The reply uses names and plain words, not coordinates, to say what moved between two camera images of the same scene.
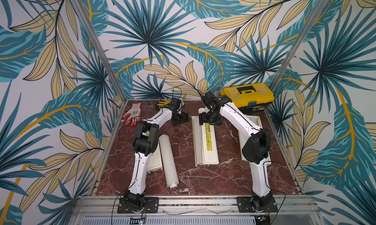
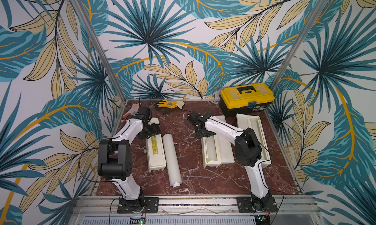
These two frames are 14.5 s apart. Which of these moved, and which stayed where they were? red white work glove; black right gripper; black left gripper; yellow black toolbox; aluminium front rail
Moved: black right gripper; black left gripper
Stayed: yellow black toolbox; aluminium front rail; red white work glove
